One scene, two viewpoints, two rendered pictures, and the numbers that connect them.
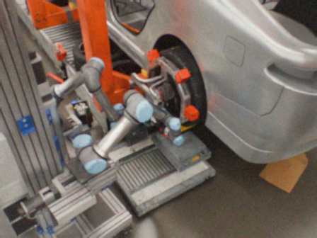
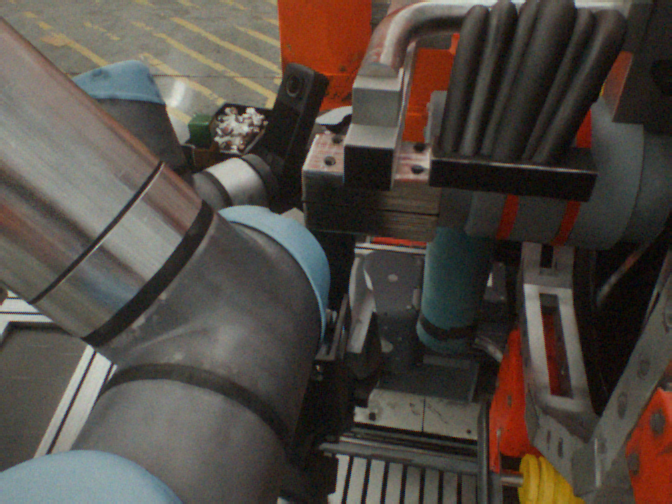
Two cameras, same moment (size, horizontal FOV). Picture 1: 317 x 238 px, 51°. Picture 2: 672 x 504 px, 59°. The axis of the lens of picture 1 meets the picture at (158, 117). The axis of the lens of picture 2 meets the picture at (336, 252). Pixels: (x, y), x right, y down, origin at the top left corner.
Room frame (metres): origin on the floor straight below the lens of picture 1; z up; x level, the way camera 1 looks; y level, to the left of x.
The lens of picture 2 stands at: (1.64, -0.20, 1.15)
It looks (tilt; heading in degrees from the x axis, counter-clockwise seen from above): 40 degrees down; 43
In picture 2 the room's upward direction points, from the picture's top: straight up
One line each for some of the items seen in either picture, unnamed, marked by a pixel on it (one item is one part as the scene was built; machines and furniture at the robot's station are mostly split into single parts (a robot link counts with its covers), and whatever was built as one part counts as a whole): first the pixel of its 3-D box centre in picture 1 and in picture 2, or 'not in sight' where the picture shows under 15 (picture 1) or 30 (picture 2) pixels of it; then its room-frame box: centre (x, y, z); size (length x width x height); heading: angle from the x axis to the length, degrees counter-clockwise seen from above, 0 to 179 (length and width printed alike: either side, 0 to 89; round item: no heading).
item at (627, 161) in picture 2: (159, 95); (533, 168); (2.12, -0.01, 0.85); 0.21 x 0.14 x 0.14; 122
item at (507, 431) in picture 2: not in sight; (560, 414); (2.18, -0.11, 0.48); 0.16 x 0.12 x 0.17; 122
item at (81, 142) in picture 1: (83, 146); not in sight; (1.41, 0.46, 0.98); 0.13 x 0.12 x 0.14; 33
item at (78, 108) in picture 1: (82, 112); (236, 148); (2.30, 0.69, 0.51); 0.20 x 0.14 x 0.13; 25
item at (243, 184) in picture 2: not in sight; (236, 197); (1.95, 0.23, 0.79); 0.08 x 0.05 x 0.08; 85
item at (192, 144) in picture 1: (181, 132); not in sight; (2.25, -0.22, 0.32); 0.40 x 0.30 x 0.28; 32
